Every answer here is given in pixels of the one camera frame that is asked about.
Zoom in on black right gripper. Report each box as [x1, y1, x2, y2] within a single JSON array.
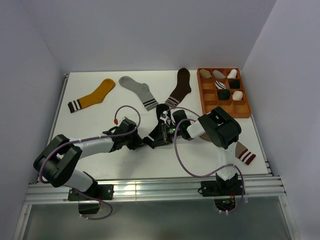
[[152, 123, 183, 147]]

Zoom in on black sock with white stripes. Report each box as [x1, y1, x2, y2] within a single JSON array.
[[143, 103, 170, 149]]

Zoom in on plain black sock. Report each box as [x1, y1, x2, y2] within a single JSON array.
[[217, 89, 231, 101]]

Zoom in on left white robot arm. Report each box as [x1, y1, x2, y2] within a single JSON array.
[[33, 118, 144, 200]]

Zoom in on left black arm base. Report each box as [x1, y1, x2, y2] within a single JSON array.
[[67, 184, 114, 220]]

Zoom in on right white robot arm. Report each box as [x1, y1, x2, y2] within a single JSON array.
[[159, 107, 242, 195]]

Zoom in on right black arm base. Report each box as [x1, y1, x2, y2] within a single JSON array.
[[197, 179, 244, 212]]

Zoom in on brown sock with pink stripes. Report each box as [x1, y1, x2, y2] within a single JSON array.
[[165, 68, 192, 108]]

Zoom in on grey sock with black stripes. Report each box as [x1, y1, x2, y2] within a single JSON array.
[[118, 76, 159, 111]]

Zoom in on mustard yellow sock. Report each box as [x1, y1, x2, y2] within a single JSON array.
[[67, 78, 116, 113]]

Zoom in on rolled beige sock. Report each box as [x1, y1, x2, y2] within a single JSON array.
[[199, 69, 212, 79]]

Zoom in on rolled striped sock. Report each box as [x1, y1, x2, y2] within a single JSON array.
[[214, 80, 227, 90]]

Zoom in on orange wooden compartment tray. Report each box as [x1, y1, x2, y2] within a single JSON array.
[[197, 68, 252, 119]]

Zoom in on rolled grey sock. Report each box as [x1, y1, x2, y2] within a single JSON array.
[[213, 69, 226, 79]]

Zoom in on rolled cream sock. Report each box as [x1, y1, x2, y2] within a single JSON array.
[[232, 90, 244, 101]]

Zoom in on tan sock with maroon cuff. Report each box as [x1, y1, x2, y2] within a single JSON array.
[[214, 138, 256, 166]]

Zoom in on rolled black sock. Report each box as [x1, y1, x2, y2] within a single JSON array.
[[228, 79, 241, 89]]

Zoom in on rolled white sock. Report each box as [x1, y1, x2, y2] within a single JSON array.
[[227, 69, 238, 79]]

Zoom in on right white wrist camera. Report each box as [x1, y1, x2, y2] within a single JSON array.
[[159, 110, 170, 124]]

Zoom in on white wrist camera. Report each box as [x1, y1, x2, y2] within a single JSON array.
[[159, 110, 170, 124], [113, 116, 127, 126]]

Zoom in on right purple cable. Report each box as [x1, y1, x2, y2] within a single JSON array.
[[166, 106, 246, 215]]

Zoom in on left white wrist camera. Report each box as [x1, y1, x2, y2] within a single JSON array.
[[113, 116, 127, 126]]

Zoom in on aluminium frame rail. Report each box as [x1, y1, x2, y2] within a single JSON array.
[[23, 175, 286, 205]]

